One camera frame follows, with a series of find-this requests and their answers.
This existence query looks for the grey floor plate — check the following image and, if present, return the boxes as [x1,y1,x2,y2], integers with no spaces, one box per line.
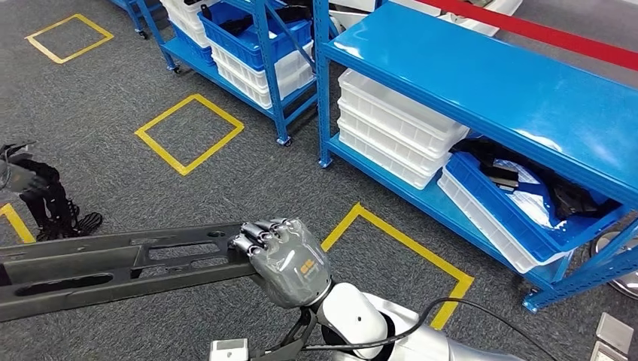
[590,341,630,361]
[594,311,636,356]

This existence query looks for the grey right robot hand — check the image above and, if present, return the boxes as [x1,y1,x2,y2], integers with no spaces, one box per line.
[228,217,334,310]

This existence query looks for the black camera bracket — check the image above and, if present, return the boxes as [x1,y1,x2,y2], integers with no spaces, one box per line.
[249,308,320,361]

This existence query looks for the black legged humanoid robot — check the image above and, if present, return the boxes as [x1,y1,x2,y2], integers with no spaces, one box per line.
[0,141,104,244]

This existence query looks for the long black plastic panel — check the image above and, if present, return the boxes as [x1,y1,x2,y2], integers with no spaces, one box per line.
[0,222,259,324]

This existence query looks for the black cable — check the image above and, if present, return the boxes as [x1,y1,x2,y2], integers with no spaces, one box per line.
[301,296,564,361]

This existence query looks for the red barrier belt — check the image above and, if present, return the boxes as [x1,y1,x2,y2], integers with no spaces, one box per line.
[418,0,638,71]

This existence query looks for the blue metal shelf rack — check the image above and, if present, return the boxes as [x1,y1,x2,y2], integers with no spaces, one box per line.
[108,0,321,147]
[312,0,638,315]

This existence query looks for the clear plastic bag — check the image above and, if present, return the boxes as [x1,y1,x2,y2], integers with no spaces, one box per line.
[493,159,567,231]

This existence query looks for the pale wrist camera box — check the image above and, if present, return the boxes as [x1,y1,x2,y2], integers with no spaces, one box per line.
[208,338,250,361]

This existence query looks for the white plastic bin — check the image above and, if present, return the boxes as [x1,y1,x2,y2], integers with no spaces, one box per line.
[211,38,316,96]
[337,68,471,153]
[436,168,574,275]
[215,59,317,111]
[339,130,436,191]
[159,0,211,50]
[338,114,442,179]
[337,97,452,168]

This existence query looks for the black plastic parts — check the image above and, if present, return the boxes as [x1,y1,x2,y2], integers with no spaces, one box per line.
[450,137,622,221]
[202,4,311,37]

